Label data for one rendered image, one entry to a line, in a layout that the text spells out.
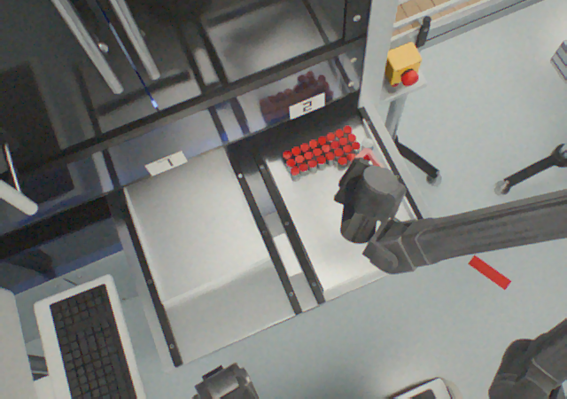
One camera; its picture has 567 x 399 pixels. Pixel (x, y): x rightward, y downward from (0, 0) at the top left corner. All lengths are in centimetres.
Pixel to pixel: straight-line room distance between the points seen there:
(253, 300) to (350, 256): 24
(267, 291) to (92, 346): 43
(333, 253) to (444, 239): 53
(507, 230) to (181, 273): 80
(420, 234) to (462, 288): 143
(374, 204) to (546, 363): 33
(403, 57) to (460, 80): 122
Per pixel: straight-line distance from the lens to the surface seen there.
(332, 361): 223
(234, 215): 142
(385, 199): 90
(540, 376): 97
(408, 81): 141
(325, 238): 139
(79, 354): 150
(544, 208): 82
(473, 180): 245
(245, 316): 137
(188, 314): 139
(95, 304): 151
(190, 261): 141
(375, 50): 129
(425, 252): 91
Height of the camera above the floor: 222
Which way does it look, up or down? 70 degrees down
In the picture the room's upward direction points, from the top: 9 degrees counter-clockwise
